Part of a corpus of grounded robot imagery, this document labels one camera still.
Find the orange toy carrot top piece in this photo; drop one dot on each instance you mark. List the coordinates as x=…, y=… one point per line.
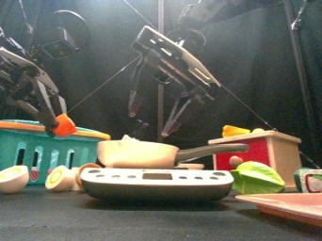
x=64, y=127

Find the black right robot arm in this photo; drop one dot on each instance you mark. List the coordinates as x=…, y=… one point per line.
x=200, y=12

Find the thin vertical metal pole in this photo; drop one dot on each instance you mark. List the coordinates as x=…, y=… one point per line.
x=160, y=106

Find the teal plastic basket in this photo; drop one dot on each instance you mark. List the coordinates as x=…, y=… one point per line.
x=63, y=144

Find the yellow toy pepper piece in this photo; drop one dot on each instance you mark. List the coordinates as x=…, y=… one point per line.
x=234, y=131

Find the round wooden knob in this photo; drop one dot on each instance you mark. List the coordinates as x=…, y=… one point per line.
x=235, y=161

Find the small pale toy ball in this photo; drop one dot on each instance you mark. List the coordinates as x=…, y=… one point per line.
x=258, y=130

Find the brown toy eggshell half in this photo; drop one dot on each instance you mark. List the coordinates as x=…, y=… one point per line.
x=85, y=171

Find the grey kitchen scale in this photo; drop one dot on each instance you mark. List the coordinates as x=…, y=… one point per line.
x=155, y=185

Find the white toy egg half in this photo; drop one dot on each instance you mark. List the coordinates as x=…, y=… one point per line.
x=59, y=179
x=12, y=179

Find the red wooden box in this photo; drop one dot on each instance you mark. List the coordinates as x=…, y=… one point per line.
x=281, y=153

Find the green toy lettuce leaf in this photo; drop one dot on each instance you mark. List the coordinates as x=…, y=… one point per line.
x=258, y=179

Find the small green white toy carton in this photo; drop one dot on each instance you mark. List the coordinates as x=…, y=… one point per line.
x=310, y=180

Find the pink plastic plate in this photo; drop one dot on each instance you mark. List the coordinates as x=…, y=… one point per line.
x=289, y=204

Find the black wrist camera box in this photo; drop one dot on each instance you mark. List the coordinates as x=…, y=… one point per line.
x=59, y=45

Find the dark frame post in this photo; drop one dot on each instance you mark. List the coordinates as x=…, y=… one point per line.
x=299, y=78

